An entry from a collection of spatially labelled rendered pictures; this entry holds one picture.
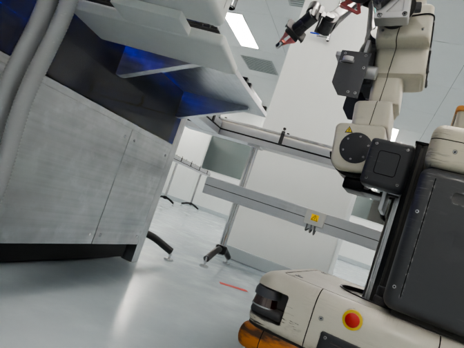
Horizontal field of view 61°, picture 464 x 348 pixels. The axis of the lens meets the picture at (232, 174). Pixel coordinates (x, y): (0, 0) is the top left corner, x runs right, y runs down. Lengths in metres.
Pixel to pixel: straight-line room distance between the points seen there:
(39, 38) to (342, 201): 2.52
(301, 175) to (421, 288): 2.14
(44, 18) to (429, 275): 1.10
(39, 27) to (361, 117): 0.97
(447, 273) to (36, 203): 1.20
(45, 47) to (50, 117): 0.42
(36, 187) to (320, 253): 2.22
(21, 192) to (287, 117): 2.37
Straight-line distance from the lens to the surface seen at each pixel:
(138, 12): 1.03
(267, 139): 2.63
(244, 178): 2.66
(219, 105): 1.87
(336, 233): 2.51
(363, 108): 1.40
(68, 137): 1.42
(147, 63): 1.48
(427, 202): 1.16
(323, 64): 3.43
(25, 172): 1.34
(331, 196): 3.13
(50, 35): 0.98
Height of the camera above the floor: 0.42
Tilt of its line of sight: 4 degrees up
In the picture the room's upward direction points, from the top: 19 degrees clockwise
